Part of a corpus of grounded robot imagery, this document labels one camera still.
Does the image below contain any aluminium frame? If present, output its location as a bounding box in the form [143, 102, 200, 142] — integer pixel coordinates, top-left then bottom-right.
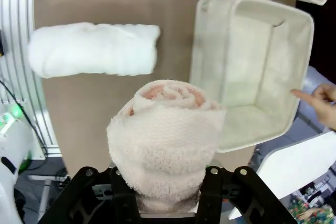
[0, 0, 61, 158]

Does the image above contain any thin black cable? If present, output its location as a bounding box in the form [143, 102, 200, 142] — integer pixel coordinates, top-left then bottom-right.
[0, 79, 50, 156]

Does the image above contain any pink towel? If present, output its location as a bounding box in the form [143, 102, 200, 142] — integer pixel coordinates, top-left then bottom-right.
[106, 79, 227, 214]

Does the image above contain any beige fabric basket with handle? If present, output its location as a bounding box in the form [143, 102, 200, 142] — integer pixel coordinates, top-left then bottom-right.
[188, 0, 315, 153]

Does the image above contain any person in floral shirt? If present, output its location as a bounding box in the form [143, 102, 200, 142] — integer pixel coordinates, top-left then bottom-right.
[288, 194, 336, 224]

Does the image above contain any white towel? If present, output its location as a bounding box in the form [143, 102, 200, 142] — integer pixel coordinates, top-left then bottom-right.
[27, 22, 161, 79]

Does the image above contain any white side table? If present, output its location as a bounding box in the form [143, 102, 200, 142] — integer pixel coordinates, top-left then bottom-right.
[227, 130, 336, 221]

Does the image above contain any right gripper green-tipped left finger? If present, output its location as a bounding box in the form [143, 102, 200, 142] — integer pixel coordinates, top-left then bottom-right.
[38, 166, 140, 224]

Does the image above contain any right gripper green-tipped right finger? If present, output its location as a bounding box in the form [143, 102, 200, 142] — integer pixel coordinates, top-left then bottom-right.
[199, 165, 299, 224]

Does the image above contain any person's left hand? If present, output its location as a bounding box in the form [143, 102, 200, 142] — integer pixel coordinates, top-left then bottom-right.
[290, 83, 336, 132]

